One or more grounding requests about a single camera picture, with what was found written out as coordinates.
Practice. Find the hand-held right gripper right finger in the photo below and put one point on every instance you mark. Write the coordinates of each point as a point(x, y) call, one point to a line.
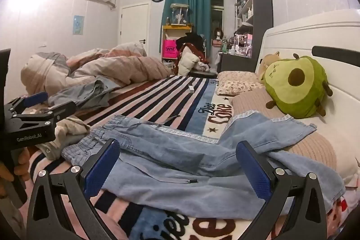
point(253, 172)

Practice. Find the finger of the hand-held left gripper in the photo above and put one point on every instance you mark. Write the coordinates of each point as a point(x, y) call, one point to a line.
point(60, 110)
point(35, 99)

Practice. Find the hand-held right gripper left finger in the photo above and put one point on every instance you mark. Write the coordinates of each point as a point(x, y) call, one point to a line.
point(101, 169)

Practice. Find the light blue denim pants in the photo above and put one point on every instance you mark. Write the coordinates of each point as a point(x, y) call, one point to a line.
point(182, 150)

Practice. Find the person's left hand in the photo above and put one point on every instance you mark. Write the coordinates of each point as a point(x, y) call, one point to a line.
point(21, 160)

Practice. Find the cream garment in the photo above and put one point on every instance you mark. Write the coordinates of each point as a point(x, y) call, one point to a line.
point(70, 127)

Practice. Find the grey garment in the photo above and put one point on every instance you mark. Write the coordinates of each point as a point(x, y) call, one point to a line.
point(84, 93)

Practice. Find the beige knitted pillow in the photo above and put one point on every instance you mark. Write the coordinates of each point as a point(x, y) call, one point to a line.
point(253, 103)

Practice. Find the pink grey checked duvet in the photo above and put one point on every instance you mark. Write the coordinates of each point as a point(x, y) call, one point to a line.
point(126, 65)

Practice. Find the black pen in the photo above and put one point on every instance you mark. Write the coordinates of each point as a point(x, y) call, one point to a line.
point(173, 118)

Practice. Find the floral pillow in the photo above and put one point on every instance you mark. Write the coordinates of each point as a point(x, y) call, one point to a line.
point(236, 82)

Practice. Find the green avocado plush toy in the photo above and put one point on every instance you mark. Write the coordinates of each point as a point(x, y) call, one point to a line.
point(298, 88)

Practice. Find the striped printed blanket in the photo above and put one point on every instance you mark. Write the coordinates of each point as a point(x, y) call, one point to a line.
point(174, 96)

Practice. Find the small white box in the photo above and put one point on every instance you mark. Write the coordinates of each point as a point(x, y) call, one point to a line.
point(191, 89)

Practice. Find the white door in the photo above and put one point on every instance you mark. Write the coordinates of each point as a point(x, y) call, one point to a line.
point(133, 26)

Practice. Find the tan plush toy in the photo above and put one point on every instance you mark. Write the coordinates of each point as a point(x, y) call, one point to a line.
point(270, 61)

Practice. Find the dark desk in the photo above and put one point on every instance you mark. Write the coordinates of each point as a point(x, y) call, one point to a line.
point(236, 61)

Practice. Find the pink bag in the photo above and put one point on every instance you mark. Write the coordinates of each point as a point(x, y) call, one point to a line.
point(169, 49)

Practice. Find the pile of clothes on chair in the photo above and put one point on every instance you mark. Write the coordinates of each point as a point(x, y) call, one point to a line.
point(192, 54)

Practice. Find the white bed headboard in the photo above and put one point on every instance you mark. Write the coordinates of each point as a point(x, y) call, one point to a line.
point(295, 37)

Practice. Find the mannequin head with wig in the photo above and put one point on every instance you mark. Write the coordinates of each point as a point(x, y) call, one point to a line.
point(218, 34)

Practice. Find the yellow rack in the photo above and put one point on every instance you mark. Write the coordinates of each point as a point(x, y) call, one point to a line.
point(180, 27)

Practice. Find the glass display case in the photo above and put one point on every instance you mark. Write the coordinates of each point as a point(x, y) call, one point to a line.
point(179, 15)

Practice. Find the teal curtain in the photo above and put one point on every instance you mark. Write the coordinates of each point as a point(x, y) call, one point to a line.
point(199, 12)

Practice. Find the grey shelf unit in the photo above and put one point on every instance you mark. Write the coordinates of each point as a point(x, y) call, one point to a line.
point(263, 3)

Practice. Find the small blue wall poster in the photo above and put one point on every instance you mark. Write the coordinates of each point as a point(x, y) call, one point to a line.
point(78, 25)

